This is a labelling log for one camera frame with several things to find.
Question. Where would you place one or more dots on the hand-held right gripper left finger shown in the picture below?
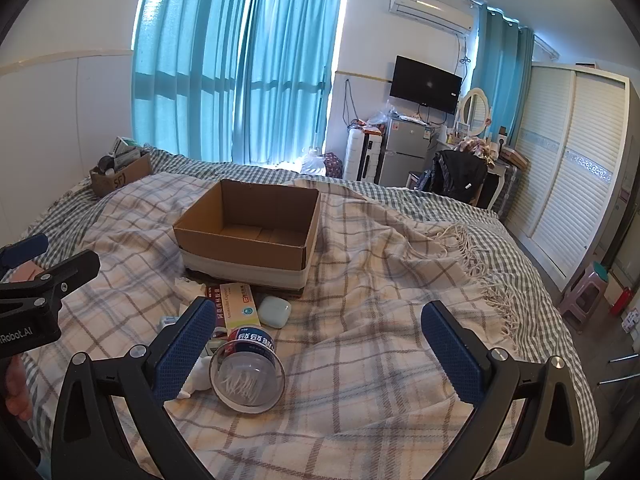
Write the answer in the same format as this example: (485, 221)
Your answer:
(187, 350)

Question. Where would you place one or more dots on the pink plastic stool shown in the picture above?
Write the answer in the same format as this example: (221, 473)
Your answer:
(585, 292)

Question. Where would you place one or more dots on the red medicine box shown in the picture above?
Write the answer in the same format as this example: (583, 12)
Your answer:
(212, 296)

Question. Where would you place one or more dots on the clear cotton swab jar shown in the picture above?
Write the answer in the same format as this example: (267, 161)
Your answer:
(247, 370)

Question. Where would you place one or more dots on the white air conditioner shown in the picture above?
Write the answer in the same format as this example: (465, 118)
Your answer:
(430, 10)

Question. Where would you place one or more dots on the person's left hand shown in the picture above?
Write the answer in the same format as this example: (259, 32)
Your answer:
(15, 390)

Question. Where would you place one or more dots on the grey small fridge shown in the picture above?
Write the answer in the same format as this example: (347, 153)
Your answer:
(405, 152)

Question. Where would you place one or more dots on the white louvred wardrobe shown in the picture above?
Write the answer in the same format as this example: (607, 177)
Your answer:
(565, 170)

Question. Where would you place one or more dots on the mint green case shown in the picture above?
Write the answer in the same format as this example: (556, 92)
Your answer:
(274, 311)

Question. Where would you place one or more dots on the small cardboard box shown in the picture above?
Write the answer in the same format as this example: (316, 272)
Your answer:
(122, 175)

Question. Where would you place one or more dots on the brown flat box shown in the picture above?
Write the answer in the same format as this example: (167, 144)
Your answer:
(515, 156)

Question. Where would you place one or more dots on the narrow teal curtain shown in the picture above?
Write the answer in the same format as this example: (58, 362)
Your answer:
(500, 70)

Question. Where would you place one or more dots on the small white figure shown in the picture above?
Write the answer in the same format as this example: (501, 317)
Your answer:
(197, 382)

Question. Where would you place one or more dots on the green white packet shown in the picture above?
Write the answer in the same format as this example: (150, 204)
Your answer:
(125, 145)

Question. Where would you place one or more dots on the white suitcase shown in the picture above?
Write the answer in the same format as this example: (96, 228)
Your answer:
(360, 155)

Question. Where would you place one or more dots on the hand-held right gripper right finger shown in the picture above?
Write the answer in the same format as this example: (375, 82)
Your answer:
(452, 355)

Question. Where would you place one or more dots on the wide teal curtain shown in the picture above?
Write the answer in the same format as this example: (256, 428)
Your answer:
(190, 60)

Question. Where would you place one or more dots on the red container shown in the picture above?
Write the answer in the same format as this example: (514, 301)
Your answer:
(621, 301)

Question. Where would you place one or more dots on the oval white mirror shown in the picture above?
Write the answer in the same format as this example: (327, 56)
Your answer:
(475, 110)

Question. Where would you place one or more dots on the black jacket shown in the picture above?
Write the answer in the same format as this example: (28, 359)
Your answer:
(457, 172)

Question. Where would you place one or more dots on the floral bag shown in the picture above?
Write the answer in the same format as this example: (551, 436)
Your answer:
(333, 165)

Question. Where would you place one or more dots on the black wall television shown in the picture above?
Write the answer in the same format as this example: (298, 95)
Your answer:
(425, 85)

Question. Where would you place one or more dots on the clear plastic bag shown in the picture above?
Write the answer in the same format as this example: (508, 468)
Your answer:
(381, 116)

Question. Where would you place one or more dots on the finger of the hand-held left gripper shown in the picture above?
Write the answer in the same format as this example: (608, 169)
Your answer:
(22, 250)
(75, 266)

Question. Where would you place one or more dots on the plaid fringed blanket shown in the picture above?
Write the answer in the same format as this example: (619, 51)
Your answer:
(360, 320)

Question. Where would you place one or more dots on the yellow white medicine box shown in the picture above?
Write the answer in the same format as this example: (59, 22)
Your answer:
(237, 305)

